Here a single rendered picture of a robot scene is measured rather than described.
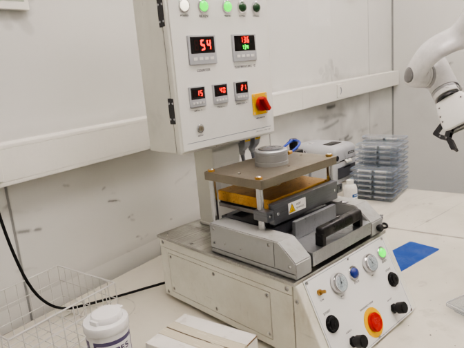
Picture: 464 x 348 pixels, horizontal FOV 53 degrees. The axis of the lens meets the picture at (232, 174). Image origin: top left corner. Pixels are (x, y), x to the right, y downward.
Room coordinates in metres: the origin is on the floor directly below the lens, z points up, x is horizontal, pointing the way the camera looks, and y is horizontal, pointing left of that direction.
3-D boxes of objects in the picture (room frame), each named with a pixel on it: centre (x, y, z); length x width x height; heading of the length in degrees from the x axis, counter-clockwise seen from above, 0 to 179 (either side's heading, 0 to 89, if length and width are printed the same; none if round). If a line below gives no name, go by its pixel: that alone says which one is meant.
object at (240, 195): (1.09, -0.10, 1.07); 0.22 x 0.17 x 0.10; 132
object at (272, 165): (1.12, -0.09, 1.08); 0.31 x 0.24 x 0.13; 132
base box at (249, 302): (1.09, -0.11, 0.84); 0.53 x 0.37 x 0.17; 42
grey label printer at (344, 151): (2.09, -0.43, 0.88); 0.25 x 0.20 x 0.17; 46
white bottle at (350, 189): (1.67, -0.43, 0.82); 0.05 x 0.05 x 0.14
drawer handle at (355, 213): (0.94, -0.22, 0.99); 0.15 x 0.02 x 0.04; 132
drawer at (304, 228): (1.05, -0.13, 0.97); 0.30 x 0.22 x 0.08; 42
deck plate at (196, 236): (1.11, -0.07, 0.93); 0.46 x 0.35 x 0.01; 42
